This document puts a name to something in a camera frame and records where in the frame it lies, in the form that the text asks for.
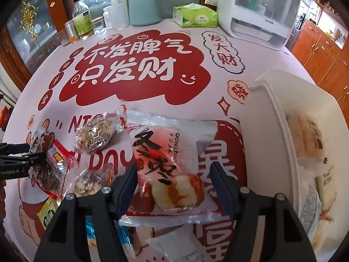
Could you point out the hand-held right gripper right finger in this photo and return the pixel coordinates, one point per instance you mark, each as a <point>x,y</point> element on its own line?
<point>222,188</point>

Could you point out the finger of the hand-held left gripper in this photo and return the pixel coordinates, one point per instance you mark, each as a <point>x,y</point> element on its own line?
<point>32,158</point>
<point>16,148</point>

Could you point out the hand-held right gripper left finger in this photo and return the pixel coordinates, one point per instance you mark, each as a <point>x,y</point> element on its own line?
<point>126,193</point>

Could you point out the dark red snack packet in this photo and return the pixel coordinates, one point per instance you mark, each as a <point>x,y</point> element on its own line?
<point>51,174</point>

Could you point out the clear walnut date packet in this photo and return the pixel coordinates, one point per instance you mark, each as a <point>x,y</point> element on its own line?
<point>94,135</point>
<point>87,184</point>

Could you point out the small blue snack packet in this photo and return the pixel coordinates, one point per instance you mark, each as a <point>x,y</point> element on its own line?
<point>124,237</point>

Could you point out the white red jujube snack packet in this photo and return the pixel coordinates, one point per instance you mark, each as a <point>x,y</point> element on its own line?
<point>163,152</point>

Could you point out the green yellow snack packet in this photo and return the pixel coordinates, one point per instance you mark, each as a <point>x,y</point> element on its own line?
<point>48,215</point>

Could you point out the long orange white snack packet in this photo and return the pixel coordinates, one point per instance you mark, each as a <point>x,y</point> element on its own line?
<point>174,247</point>

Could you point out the white plastic bin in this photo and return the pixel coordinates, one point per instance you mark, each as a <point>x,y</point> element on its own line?
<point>272,114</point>

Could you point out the light blue snack packet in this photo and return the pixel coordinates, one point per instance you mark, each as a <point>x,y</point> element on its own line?
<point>309,210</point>

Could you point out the bread packet with black label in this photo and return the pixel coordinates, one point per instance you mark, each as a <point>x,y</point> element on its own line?
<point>302,136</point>

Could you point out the cream biscuit packet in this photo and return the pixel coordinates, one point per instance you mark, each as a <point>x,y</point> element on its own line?
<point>325,188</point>

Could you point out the wooden framed glass door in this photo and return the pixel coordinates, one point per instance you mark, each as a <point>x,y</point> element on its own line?
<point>35,32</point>

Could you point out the small drinking glass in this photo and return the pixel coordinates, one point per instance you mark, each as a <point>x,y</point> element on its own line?
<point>63,38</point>

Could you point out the metal tin can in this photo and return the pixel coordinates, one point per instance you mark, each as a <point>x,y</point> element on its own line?
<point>71,31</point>

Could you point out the clear bottle with green label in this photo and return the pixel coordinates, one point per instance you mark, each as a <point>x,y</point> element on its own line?
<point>83,21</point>

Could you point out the small glass jar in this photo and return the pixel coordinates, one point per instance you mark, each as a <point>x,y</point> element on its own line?
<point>98,27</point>

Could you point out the small white pill bottle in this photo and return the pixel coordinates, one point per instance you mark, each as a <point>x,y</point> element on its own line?
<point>107,19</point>

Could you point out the white countertop dish cabinet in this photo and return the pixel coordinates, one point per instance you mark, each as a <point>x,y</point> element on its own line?
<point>253,32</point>

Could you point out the white squeeze bottle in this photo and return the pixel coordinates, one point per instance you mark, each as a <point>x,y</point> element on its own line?
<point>120,16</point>

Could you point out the green tissue pack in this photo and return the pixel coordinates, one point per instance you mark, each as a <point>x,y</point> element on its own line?
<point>193,16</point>

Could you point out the teal canister with brown lid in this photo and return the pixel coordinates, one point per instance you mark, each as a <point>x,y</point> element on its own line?
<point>144,9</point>

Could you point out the wooden wall cabinet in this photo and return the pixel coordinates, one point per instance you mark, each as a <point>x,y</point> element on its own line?
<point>327,51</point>

